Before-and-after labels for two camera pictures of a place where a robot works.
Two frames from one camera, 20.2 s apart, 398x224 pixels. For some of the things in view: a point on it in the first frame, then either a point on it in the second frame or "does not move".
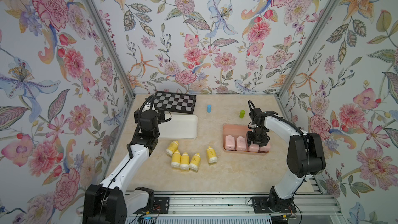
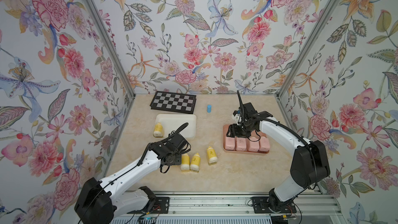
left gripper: x=160 y=115 → x=179 y=161
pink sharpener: x=229 y=142 does not move
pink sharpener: x=241 y=144 does not move
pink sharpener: x=253 y=148 does not move
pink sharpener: x=266 y=148 does not move
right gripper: x=261 y=142 → x=233 y=131
